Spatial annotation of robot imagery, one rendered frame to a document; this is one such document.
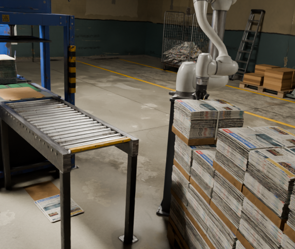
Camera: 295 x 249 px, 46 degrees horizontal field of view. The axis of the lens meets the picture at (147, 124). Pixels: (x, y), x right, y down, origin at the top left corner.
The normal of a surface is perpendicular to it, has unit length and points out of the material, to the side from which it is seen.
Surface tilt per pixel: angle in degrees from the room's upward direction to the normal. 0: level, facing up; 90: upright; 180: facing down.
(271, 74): 90
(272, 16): 90
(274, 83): 89
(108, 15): 90
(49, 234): 0
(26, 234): 0
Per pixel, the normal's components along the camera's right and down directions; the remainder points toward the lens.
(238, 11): -0.79, 0.14
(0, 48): 0.61, 0.28
